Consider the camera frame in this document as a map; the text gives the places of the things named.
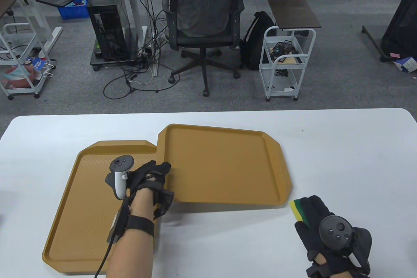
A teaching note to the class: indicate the person's right hand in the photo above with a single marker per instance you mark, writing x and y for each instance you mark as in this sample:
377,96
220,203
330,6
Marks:
312,209

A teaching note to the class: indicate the person's left hand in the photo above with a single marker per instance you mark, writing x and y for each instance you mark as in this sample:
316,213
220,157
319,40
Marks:
150,177

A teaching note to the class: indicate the yellow and green sponge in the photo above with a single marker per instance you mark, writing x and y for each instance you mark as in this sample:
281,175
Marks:
294,209

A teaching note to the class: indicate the brown plastic food tray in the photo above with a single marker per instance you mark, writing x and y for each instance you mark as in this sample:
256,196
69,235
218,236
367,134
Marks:
221,167
81,199

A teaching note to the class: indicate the person's right forearm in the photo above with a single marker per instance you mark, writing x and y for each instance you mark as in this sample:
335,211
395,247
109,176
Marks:
321,258

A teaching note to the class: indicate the person's left forearm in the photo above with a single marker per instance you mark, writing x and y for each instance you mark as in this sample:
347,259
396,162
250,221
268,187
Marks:
136,258

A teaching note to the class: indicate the grey white left hand controller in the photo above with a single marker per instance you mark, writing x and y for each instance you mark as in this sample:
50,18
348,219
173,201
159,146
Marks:
120,167

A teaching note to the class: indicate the black wheeled platform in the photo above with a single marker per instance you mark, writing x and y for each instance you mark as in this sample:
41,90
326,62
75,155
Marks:
97,63

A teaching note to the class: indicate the white mesh-shelf rolling cart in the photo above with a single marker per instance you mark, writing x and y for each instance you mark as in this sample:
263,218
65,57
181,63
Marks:
265,72

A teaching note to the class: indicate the black computer tower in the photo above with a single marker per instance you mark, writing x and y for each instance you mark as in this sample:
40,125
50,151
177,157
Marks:
107,30

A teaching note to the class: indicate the blue white paper bag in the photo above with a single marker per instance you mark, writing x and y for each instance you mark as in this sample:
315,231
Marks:
39,63

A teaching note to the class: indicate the red plastic bag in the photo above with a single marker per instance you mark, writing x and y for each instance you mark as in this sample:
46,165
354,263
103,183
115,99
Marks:
19,77

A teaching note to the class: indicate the black backpack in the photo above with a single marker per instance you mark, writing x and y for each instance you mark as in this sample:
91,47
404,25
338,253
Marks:
257,43

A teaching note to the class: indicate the white blue box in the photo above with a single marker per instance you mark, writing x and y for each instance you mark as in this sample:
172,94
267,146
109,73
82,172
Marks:
407,64

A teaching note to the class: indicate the black mesh office chair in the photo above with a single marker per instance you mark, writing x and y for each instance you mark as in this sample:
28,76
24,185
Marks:
205,7

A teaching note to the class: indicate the blue plastic crate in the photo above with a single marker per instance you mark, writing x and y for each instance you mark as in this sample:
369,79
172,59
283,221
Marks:
73,12

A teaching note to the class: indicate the dark brown side table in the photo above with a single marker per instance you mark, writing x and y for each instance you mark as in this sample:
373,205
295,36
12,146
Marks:
293,12

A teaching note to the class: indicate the white rolling cart with bags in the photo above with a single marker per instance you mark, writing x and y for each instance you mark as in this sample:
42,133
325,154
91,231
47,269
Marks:
6,40

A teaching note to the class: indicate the black fabric stand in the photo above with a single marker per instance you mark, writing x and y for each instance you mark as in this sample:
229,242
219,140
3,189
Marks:
399,27

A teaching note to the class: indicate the small brown table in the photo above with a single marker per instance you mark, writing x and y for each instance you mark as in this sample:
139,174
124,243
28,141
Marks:
6,2

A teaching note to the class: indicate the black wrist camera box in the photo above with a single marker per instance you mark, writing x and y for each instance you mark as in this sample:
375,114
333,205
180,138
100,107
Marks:
115,226

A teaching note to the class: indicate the aluminium post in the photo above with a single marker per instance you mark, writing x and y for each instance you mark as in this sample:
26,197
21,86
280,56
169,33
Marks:
150,30

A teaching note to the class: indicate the white standing desk frame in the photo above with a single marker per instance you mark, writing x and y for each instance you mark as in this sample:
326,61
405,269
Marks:
47,40

